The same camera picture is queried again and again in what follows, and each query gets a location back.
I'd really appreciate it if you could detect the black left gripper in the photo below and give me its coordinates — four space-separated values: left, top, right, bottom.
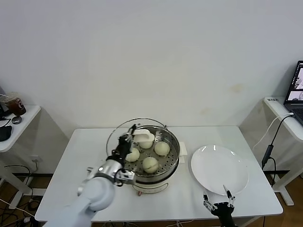
105 123 138 166

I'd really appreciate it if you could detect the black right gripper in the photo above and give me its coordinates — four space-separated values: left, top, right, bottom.
202 185 237 227

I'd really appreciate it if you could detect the glass lid with cream handle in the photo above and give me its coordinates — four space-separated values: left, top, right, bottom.
106 117 172 164

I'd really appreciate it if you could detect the white steamed baozi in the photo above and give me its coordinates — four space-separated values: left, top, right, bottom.
125 148 140 163
139 139 154 149
154 141 170 157
142 157 159 173

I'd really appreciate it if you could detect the stainless steel steamer basket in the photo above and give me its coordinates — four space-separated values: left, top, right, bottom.
117 125 181 178

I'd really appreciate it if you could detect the white round plate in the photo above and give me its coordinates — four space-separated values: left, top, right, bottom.
190 144 250 196

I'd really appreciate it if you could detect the white side table with cup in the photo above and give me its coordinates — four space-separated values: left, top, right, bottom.
0 105 42 210

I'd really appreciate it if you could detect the white side table with laptop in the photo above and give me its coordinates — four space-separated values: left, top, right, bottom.
264 96 303 206

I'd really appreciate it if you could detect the iced tea plastic cup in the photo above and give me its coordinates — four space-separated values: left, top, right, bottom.
0 91 27 116

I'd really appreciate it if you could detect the black computer mouse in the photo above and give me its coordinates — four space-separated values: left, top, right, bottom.
0 125 13 142

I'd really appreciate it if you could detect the grey laptop with lit screen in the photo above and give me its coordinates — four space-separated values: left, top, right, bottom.
283 61 303 126

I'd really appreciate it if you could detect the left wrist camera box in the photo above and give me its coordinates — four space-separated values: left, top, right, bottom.
113 169 137 187

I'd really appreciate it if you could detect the black cable with inline adapter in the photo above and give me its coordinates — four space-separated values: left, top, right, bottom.
261 115 295 190

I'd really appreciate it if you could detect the white charging cable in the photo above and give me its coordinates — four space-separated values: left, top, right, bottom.
251 113 295 151

